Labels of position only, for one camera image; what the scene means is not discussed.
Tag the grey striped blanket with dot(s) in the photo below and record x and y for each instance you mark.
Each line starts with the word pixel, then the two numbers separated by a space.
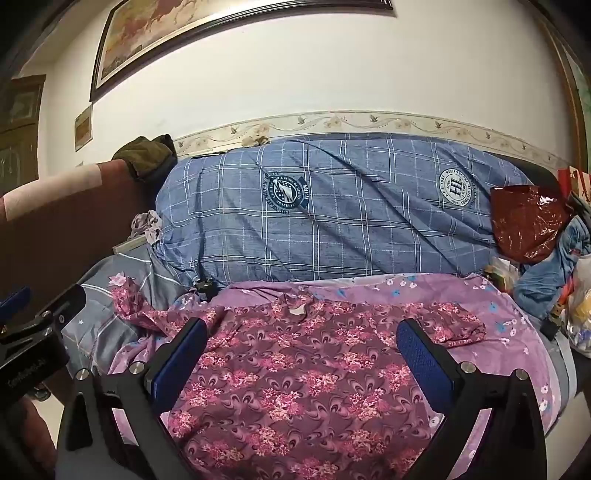
pixel 115 286

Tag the brown padded headboard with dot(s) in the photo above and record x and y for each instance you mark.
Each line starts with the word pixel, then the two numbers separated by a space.
pixel 69 221

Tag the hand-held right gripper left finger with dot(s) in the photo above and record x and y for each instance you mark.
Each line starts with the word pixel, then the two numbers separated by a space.
pixel 178 364

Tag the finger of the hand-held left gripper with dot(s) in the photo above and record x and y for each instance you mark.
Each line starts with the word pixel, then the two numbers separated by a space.
pixel 14 302
pixel 62 304

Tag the grey floral crumpled cloth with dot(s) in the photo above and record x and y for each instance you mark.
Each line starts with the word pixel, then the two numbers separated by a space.
pixel 147 226

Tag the blue plaid quilt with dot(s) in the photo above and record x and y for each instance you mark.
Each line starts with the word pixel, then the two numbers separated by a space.
pixel 369 230

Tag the red plastic bag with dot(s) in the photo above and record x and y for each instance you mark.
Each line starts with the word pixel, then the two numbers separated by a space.
pixel 526 221

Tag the clear plastic packet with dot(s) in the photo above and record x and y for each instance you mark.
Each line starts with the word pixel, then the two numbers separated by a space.
pixel 503 274

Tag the blue garment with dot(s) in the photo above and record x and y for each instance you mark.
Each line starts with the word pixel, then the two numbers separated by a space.
pixel 540 281

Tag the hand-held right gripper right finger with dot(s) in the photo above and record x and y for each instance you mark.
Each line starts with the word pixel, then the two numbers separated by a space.
pixel 425 364

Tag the large framed painting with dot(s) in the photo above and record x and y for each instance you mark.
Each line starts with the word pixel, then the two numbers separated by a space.
pixel 184 27

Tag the red paper bag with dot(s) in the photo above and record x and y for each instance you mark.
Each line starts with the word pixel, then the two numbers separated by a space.
pixel 577 182

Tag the maroon pink floral shirt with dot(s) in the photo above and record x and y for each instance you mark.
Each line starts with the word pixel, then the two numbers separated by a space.
pixel 300 392

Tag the purple floral bedsheet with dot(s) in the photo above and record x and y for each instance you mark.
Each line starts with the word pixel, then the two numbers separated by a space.
pixel 508 318

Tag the yellow white plastic bag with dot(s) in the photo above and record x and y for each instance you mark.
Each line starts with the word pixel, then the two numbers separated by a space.
pixel 581 304

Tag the brown wooden frame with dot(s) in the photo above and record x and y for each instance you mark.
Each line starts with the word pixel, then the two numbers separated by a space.
pixel 570 83

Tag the small framed picture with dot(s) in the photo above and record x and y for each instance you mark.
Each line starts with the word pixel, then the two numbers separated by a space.
pixel 83 127

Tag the olive green cloth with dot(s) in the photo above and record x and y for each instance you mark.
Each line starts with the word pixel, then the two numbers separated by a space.
pixel 147 154

